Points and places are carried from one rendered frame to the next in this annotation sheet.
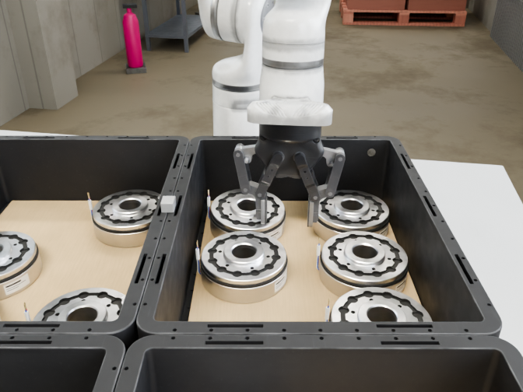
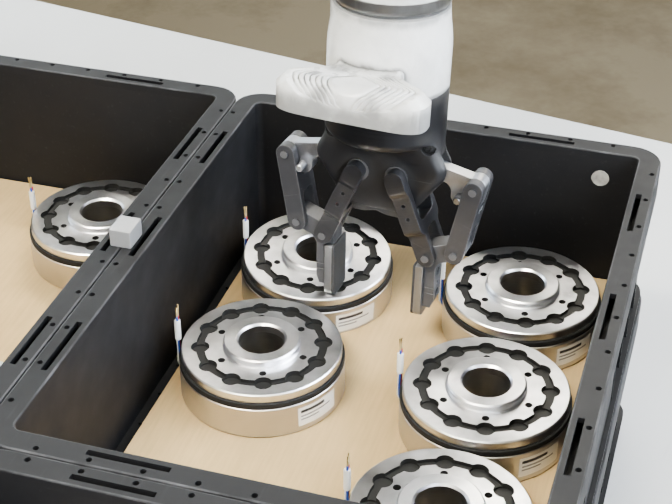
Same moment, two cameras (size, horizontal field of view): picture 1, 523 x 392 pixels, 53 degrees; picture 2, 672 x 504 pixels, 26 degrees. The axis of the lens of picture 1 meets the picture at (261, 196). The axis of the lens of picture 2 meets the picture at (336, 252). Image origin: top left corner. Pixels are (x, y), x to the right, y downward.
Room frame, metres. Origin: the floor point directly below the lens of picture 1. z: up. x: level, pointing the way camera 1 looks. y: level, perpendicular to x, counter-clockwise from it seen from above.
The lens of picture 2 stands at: (-0.17, -0.23, 1.41)
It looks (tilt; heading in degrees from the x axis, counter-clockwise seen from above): 34 degrees down; 17
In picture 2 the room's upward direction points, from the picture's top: straight up
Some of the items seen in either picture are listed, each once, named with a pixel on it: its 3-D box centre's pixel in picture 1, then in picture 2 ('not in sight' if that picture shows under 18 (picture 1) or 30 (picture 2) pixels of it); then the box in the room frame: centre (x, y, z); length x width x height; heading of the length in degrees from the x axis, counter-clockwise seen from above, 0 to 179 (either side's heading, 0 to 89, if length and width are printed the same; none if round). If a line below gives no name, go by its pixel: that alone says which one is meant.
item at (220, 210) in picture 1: (247, 209); (317, 256); (0.62, 0.02, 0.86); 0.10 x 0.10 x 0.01
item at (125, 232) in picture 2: (168, 204); (125, 231); (0.50, 0.10, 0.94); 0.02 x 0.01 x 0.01; 0
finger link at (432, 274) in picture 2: (321, 203); (442, 270); (0.58, -0.08, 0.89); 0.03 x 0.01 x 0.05; 85
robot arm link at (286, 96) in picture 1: (291, 85); (379, 41); (0.58, -0.03, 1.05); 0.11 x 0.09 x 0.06; 175
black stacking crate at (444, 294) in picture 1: (301, 251); (366, 359); (0.51, -0.05, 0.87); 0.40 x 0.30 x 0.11; 0
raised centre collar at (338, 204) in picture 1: (352, 206); (522, 285); (0.62, -0.12, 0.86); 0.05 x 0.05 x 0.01
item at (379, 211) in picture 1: (351, 209); (522, 291); (0.62, -0.12, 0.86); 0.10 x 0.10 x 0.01
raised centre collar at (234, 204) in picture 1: (247, 206); (317, 251); (0.62, 0.02, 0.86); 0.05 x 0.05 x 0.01
